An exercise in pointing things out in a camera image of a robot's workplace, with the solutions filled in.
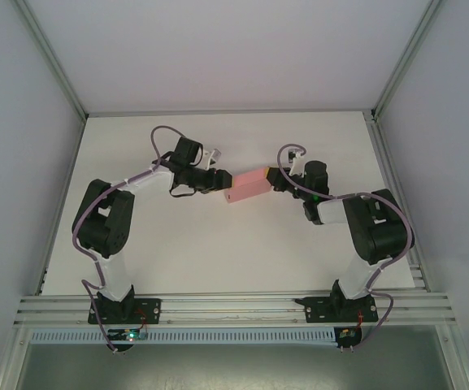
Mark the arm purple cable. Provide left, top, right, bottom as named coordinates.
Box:
left=277, top=143, right=417, bottom=353
left=71, top=125, right=187, bottom=357

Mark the pink paper box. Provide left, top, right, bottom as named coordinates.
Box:
left=224, top=165, right=274, bottom=203

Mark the aluminium mounting rail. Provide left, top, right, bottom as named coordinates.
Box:
left=13, top=290, right=458, bottom=328

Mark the circuit board with green light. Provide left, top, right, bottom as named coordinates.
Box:
left=110, top=330, right=149, bottom=342

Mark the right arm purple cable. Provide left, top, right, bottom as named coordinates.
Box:
left=277, top=143, right=417, bottom=353

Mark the thin black cable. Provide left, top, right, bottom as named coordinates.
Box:
left=159, top=150, right=203, bottom=200

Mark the aluminium frame post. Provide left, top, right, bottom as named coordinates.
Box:
left=371, top=0, right=446, bottom=119
left=12, top=0, right=89, bottom=119

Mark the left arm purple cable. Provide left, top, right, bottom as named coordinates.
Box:
left=71, top=125, right=187, bottom=357

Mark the slotted grey cable duct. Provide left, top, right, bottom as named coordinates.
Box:
left=28, top=327, right=339, bottom=347

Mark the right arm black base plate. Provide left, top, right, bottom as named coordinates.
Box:
left=295, top=295, right=380, bottom=325

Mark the aluminium side rail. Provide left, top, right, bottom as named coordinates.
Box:
left=363, top=111, right=431, bottom=292
left=34, top=116, right=88, bottom=296

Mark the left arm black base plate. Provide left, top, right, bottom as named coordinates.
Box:
left=87, top=297, right=163, bottom=326

